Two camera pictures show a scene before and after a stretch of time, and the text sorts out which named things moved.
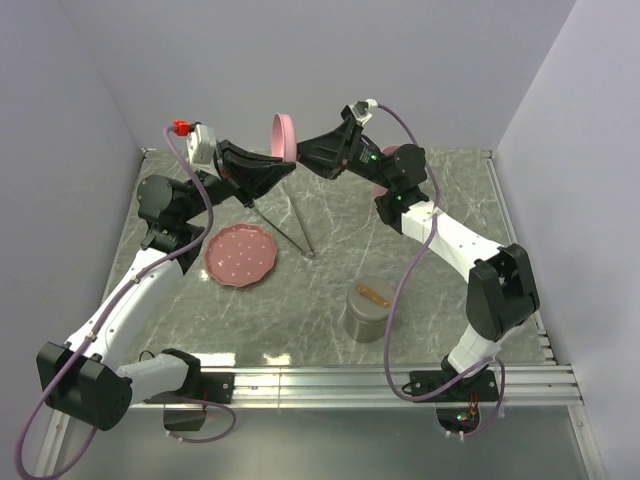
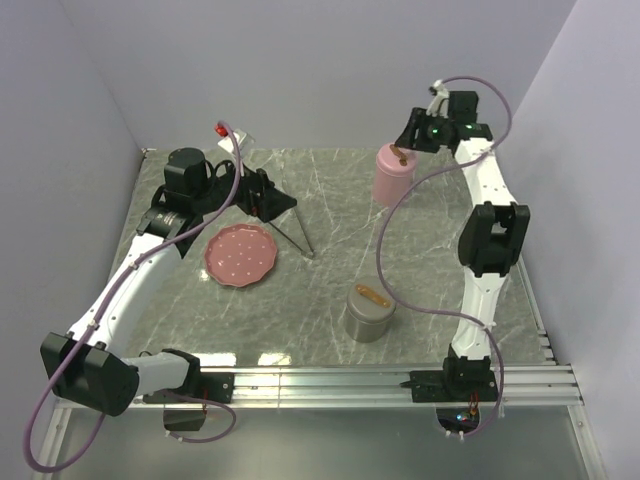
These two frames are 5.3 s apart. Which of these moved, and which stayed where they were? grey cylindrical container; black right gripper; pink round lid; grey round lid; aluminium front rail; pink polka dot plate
Moved: black right gripper; pink round lid
Stayed: grey cylindrical container; pink polka dot plate; aluminium front rail; grey round lid
